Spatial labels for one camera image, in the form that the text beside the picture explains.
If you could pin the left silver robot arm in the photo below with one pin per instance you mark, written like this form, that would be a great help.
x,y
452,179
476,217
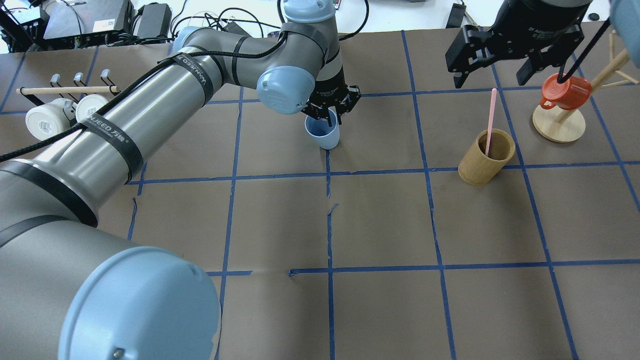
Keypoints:
x,y
70,291

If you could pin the black electronics box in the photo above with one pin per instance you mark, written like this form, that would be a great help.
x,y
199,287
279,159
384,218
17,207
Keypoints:
x,y
79,23

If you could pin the pink chopstick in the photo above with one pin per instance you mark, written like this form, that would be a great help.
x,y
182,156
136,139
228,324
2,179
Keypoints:
x,y
490,120

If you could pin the black power adapter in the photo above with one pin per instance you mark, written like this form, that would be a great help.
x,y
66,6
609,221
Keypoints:
x,y
153,21

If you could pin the wooden rack dowel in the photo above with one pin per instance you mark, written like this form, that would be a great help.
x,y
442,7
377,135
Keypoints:
x,y
111,89

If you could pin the light blue plastic cup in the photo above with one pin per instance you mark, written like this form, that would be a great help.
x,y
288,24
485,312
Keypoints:
x,y
325,136

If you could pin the wooden mug tree stand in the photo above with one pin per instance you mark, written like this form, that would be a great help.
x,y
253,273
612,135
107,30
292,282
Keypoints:
x,y
561,126

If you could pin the bamboo cylinder holder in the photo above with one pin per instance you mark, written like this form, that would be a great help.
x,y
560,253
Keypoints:
x,y
475,168

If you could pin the black wire mug rack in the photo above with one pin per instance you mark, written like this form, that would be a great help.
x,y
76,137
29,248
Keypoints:
x,y
69,95

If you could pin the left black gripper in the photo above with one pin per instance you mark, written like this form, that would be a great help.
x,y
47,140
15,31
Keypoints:
x,y
330,88

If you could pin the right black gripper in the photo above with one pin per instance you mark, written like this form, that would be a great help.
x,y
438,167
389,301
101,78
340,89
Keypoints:
x,y
542,30

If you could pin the orange mug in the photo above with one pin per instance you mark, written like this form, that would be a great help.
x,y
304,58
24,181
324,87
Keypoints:
x,y
569,95

